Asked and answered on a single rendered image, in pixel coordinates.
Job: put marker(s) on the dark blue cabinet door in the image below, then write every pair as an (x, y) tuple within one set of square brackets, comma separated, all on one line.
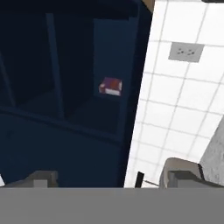
[(115, 52)]

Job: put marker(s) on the grey wall socket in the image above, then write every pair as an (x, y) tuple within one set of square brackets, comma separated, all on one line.
[(185, 52)]

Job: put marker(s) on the purple wrapped bar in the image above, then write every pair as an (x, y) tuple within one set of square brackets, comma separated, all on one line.
[(111, 86)]

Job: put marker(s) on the black appliance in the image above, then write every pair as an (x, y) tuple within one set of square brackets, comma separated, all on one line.
[(213, 1)]

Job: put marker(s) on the brown wooden panel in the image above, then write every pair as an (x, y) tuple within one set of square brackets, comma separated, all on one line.
[(149, 5)]

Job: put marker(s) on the dark blue wall cabinet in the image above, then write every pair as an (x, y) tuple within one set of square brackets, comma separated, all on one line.
[(43, 140)]

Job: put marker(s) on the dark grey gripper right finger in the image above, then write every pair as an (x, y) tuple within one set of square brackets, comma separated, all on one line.
[(186, 179)]

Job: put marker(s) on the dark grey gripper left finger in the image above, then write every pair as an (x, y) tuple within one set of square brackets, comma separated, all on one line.
[(43, 177)]

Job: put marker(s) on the small black upright object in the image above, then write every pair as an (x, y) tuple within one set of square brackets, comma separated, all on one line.
[(139, 179)]

